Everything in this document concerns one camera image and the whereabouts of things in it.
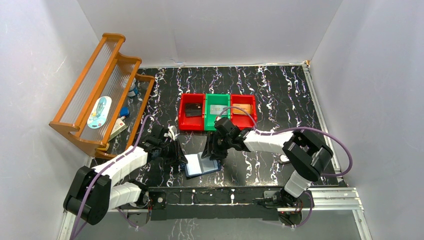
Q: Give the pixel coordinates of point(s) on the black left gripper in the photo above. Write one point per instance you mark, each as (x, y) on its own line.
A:
(175, 151)

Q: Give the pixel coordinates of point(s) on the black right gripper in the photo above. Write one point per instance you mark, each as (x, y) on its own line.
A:
(217, 154)

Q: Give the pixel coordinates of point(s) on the blue leather card holder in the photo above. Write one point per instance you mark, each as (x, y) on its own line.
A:
(198, 166)

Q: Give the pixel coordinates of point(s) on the black card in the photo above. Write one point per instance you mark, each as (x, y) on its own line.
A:
(193, 109)

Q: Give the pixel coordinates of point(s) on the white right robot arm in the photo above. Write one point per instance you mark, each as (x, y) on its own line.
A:
(308, 154)

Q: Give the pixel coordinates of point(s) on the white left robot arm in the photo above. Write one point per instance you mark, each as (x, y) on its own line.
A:
(94, 191)

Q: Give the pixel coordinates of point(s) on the grey silver card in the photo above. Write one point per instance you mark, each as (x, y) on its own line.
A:
(217, 109)

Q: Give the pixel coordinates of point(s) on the orange card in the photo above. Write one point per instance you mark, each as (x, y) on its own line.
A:
(242, 109)

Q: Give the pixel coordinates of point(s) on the left red plastic bin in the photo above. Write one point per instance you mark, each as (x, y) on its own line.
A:
(191, 123)

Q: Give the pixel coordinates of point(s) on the red plastic bin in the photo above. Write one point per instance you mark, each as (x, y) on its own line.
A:
(191, 123)
(244, 115)

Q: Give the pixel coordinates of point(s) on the right red plastic bin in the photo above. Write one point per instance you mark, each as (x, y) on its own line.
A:
(244, 115)

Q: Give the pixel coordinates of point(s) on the green plastic bin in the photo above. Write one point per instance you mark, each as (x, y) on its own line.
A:
(212, 98)

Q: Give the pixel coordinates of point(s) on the white red box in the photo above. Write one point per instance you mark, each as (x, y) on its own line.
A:
(118, 128)

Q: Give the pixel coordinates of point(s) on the blue capped tube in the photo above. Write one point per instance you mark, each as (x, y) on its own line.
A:
(124, 113)

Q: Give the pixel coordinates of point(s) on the small white pink object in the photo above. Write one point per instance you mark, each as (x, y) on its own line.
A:
(283, 160)

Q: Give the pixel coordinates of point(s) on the white blue bottle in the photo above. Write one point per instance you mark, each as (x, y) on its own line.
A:
(133, 90)

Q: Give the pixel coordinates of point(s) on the orange wooden rack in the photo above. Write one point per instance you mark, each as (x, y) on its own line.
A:
(108, 73)

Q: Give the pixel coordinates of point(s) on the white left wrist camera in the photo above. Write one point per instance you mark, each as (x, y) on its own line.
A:
(172, 132)

